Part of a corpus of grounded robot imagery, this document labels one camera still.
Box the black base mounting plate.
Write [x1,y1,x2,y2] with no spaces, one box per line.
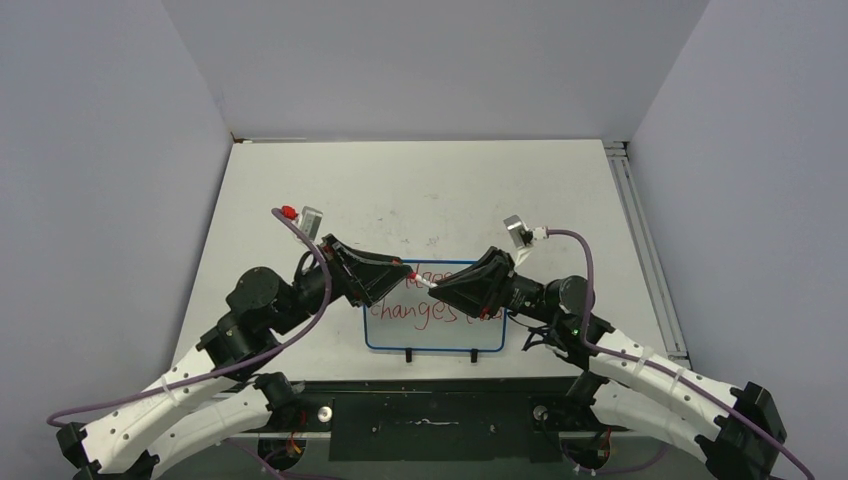
[256,377,608,468]

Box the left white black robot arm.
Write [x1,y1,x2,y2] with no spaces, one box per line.
[57,235,413,479]

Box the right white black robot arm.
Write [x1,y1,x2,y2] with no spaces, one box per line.
[427,247,786,479]

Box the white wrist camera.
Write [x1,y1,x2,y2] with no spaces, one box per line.
[503,215,535,266]
[296,206,324,241]

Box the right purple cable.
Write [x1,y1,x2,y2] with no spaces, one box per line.
[533,227,816,480]

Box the aluminium frame rail right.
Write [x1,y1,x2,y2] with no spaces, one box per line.
[603,141,691,367]

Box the blue framed whiteboard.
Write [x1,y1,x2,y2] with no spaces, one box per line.
[363,260,507,353]

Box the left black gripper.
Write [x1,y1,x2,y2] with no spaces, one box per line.
[270,234,411,335]

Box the purple cable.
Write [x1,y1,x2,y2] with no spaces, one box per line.
[46,206,334,429]
[533,227,816,480]

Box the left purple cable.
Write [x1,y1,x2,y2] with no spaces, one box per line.
[46,206,334,429]

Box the red whiteboard marker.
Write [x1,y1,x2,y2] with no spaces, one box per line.
[410,273,437,289]

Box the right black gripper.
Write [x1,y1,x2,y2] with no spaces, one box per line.
[429,247,561,326]

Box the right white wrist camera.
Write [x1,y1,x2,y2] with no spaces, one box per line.
[503,215,535,266]

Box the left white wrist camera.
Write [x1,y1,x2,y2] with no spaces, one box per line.
[296,206,324,241]

